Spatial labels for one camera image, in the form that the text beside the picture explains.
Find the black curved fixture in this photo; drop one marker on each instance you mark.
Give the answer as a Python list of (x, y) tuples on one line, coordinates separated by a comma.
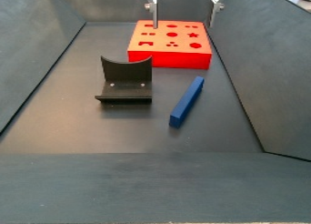
[(127, 81)]

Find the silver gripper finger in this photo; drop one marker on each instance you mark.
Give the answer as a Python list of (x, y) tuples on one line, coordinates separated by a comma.
[(151, 6), (215, 9)]

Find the red shape-sorting board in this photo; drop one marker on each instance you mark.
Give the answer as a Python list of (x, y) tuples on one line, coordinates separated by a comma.
[(177, 45)]

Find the blue rectangular block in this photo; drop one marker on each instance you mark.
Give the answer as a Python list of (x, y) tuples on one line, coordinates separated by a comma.
[(186, 102)]

